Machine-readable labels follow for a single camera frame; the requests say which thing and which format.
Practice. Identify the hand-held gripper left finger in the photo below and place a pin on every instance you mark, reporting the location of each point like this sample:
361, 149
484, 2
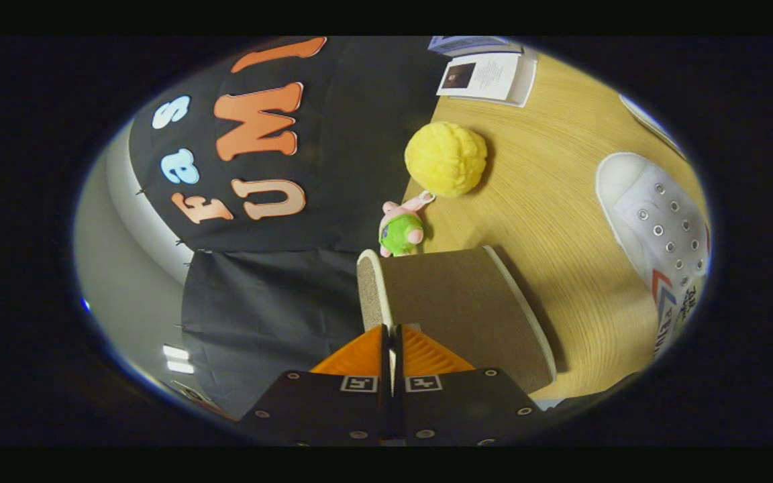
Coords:
384, 409

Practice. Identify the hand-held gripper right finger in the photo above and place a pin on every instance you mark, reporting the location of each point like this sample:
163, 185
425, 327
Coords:
402, 409

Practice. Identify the brown storage box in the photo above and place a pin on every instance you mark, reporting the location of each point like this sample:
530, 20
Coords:
453, 302

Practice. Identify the pink and green plush toy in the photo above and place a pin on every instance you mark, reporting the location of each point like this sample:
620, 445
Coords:
400, 231

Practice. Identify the yellow plush toy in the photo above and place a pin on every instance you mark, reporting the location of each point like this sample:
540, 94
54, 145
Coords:
445, 159

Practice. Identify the white book with dark photo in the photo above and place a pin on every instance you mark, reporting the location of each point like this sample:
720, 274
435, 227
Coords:
494, 77

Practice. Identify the blue book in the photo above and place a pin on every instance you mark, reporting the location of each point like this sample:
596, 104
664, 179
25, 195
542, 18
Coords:
474, 44

